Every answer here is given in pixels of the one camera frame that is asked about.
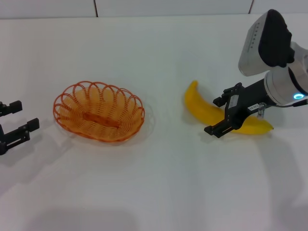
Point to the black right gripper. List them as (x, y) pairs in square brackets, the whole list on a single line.
[(252, 95)]

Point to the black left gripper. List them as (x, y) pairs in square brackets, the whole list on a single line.
[(2, 144)]

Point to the small metal fitting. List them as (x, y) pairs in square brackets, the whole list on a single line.
[(260, 110)]

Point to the yellow banana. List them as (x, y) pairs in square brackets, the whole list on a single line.
[(195, 103)]

